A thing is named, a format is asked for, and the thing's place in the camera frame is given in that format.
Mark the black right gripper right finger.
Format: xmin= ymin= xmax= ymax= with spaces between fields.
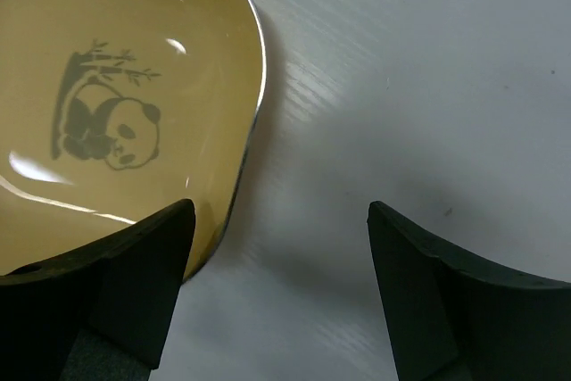
xmin=368 ymin=202 xmax=570 ymax=380

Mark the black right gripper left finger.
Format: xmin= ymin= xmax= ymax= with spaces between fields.
xmin=1 ymin=199 xmax=195 ymax=380

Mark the yellow square panda dish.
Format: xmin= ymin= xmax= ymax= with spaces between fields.
xmin=1 ymin=0 xmax=268 ymax=276

